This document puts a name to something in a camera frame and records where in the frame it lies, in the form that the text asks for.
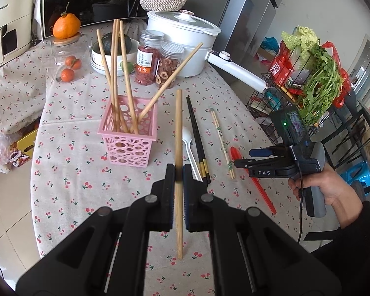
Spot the pink perforated utensil basket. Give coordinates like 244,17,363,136
98,95,159,168

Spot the dark green squash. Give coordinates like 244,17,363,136
100,32,132,56

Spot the jar of red dried berries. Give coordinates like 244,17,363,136
134,30,164,86

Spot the red plastic bag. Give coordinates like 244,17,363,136
324,41,352,108

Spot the clear plastic bag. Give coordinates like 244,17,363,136
0,131,19,173

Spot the glass pot lid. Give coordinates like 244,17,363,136
147,10,222,37

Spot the black microwave oven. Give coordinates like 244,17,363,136
38,0,161,39

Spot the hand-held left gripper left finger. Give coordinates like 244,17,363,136
15,163,177,296

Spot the cream air fryer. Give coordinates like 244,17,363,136
0,0,37,72

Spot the blue plastic stool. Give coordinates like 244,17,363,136
339,160,370,188

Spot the black metal chair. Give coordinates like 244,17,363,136
305,92,370,244

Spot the white electric cooking pot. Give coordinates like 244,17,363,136
146,10,270,94

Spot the blue printed shopping bag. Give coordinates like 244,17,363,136
260,36,279,51

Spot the grey refrigerator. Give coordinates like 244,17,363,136
217,0,286,82

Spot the bunch of green coriander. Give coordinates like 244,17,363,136
296,45,344,127

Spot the cherry print tablecloth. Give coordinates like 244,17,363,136
31,21,306,296

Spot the jar of dried fruit slices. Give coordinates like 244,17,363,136
155,42,185,89

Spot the red snack packet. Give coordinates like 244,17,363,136
270,45,296,84

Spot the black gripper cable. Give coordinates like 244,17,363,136
297,160,306,245

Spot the red plastic spoon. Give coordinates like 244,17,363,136
230,146,277,216

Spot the person's right hand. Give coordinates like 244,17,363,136
288,164,360,214

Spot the glass jar wooden lid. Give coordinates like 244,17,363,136
51,34,91,84

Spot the person's right forearm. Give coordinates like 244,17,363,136
302,200,370,296

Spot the large orange with stem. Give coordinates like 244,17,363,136
52,3,81,40

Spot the wooden chopstick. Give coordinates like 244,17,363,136
174,89,185,259
110,19,119,130
96,29,121,133
132,42,204,130

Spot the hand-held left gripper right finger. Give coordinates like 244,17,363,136
183,163,343,296

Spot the napa cabbage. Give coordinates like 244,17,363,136
280,26,319,59

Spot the black wire rack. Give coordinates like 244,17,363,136
247,68,358,148

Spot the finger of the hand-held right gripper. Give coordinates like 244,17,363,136
233,158,293,170
249,148,292,158

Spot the black chopstick gold band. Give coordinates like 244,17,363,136
186,95,208,184
188,95,212,183

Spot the white plastic spoon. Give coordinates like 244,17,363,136
182,126,204,182

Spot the yellow cardboard box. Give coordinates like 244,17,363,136
11,128,39,158

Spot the small floral print cloth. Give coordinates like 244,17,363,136
0,41,54,136

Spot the disposable chopsticks pair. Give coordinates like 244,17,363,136
210,107,236,180

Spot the white bowl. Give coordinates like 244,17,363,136
90,38,141,77

